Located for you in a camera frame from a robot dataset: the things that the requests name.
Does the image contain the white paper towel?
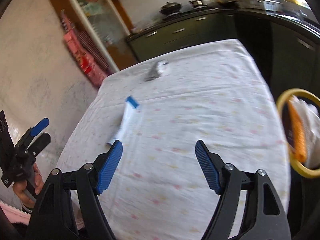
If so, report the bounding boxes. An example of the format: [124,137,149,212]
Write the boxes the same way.
[293,96,320,170]

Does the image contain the yellow rimmed trash bin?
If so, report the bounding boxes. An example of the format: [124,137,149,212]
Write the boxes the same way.
[276,88,319,179]

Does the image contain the green kitchen cabinets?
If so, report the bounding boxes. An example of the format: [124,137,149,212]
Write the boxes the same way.
[126,9,319,99]

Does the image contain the person left hand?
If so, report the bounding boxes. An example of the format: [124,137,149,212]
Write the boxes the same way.
[12,163,45,209]

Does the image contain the orange foam net sleeve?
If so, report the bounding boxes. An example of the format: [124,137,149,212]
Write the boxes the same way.
[287,96,308,164]

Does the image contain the red checkered cloth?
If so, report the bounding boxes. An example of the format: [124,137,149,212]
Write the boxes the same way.
[60,10,112,88]

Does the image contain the white blue tube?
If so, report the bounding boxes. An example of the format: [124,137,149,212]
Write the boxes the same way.
[107,96,140,146]

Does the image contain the floral white tablecloth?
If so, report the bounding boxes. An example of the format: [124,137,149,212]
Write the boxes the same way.
[57,39,290,239]

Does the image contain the crumpled grey foil packet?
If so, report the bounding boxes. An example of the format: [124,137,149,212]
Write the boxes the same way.
[145,60,169,82]

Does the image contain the black wok with lid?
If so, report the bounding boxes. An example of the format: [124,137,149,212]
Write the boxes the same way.
[160,2,182,16]

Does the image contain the gas stove burner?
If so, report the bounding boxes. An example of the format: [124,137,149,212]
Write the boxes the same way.
[189,0,207,9]

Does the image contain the white dish rack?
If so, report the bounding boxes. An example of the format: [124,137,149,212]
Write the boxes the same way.
[237,0,283,12]

